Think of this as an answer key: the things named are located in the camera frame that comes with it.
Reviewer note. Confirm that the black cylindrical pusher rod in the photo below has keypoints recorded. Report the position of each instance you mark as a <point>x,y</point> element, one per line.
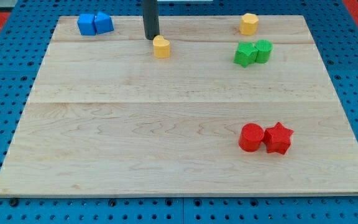
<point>150,18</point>

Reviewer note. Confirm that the yellow heart block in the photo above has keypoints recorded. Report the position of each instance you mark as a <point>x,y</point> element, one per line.
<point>161,47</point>

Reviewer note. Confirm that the yellow hexagon block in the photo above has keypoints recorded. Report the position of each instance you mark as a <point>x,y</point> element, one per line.
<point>248,24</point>

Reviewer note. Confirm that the blue pentagon block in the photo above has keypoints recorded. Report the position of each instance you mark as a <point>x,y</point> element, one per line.
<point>103,23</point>

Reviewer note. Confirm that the blue cube block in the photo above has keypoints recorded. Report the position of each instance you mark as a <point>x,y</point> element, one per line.
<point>86,24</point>

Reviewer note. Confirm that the green star block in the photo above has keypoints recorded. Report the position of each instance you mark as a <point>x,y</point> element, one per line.
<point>245,54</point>

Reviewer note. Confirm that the light wooden board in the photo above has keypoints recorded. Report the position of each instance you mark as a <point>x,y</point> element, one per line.
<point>105,118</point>

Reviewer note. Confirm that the green cylinder block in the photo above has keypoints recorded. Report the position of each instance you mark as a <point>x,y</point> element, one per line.
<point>264,48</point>

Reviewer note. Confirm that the red cylinder block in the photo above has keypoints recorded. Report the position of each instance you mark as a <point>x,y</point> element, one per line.
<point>251,137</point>

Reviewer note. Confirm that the red star block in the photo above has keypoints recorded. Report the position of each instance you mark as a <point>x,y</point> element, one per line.
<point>277,139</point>

